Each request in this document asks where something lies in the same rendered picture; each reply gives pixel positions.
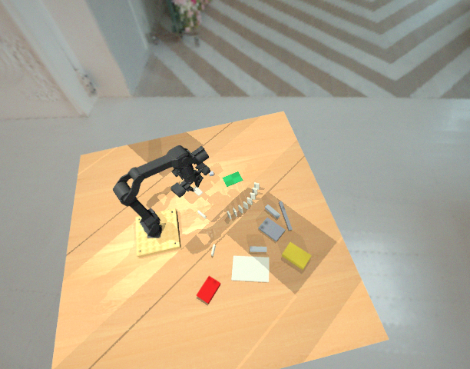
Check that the green rectangular block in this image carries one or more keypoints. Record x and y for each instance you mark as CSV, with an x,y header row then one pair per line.
x,y
232,179

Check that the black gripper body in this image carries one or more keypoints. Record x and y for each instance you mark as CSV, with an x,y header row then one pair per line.
x,y
180,189

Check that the red rectangular block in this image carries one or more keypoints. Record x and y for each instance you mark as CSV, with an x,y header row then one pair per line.
x,y
208,289

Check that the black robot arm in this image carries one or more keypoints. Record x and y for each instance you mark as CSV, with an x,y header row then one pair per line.
x,y
180,158

